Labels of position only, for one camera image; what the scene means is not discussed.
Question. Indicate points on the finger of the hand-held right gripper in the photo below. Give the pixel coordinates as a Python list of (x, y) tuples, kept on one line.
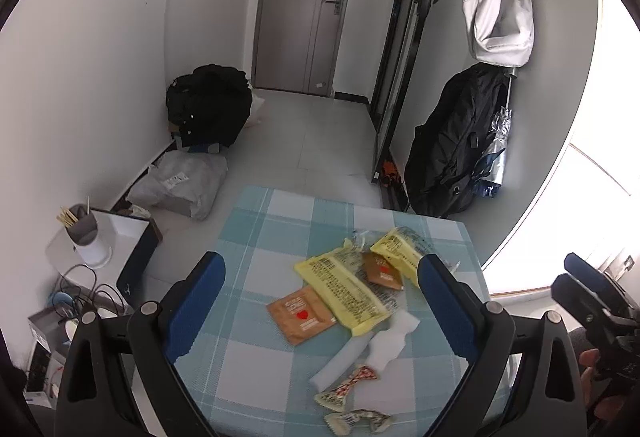
[(590, 269), (575, 292)]

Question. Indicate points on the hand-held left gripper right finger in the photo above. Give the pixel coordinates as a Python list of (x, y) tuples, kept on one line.
[(445, 307)]

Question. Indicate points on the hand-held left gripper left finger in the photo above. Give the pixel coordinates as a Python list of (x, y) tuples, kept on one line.
[(195, 307)]

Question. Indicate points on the white tissue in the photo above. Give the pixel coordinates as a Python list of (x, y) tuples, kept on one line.
[(392, 342)]

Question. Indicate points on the small brown sachet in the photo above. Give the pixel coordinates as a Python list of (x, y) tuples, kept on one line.
[(384, 272)]

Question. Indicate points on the small yellow snack packet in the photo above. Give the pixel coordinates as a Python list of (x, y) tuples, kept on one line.
[(397, 252)]

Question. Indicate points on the large brown sachet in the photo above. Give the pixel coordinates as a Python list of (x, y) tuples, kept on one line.
[(300, 317)]

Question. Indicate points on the large yellow snack packet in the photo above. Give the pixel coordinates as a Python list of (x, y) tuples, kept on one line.
[(340, 289)]

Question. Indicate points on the clear plastic wrapper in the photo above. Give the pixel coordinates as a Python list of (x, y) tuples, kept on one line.
[(361, 241)]

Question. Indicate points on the red white candy wrapper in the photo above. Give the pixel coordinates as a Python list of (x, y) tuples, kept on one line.
[(350, 384)]

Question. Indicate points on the silver candy wrapper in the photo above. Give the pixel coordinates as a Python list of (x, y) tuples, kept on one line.
[(357, 421)]

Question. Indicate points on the person's right hand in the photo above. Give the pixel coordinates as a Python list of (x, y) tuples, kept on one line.
[(590, 362)]

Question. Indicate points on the person's grey clothing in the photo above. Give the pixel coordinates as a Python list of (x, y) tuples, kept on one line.
[(582, 341)]

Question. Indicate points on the blue white checked tablecloth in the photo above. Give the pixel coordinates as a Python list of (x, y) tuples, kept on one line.
[(260, 257)]

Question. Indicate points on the white box with dark side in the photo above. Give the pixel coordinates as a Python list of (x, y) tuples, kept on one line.
[(132, 247)]

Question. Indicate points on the grey plastic bag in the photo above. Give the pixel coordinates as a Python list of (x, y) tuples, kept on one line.
[(180, 182)]

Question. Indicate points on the bright window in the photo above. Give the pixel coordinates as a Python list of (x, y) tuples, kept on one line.
[(590, 142)]

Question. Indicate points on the white grey utensil holder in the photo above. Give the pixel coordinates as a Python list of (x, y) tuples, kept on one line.
[(87, 237)]

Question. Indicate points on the orange black tool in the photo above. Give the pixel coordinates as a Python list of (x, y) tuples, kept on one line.
[(389, 172)]

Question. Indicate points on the silver folded umbrella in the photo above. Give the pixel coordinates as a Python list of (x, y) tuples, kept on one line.
[(497, 147)]

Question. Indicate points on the black hanging jacket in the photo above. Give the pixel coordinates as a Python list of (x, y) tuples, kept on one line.
[(450, 152)]

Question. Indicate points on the bundle of wooden chopsticks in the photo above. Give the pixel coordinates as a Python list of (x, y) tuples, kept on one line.
[(67, 216)]

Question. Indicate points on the white carton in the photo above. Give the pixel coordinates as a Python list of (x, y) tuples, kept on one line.
[(45, 357)]

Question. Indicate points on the black backpack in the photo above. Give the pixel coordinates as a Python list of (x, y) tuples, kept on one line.
[(210, 107)]

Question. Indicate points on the white plastic bag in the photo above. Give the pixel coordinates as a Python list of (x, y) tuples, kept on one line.
[(257, 109)]

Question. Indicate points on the black framed glass door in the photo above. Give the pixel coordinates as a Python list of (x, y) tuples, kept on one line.
[(400, 67)]

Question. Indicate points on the grey door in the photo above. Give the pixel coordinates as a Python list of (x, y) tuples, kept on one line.
[(300, 17)]

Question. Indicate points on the wall socket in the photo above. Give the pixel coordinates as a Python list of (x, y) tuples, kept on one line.
[(630, 261)]

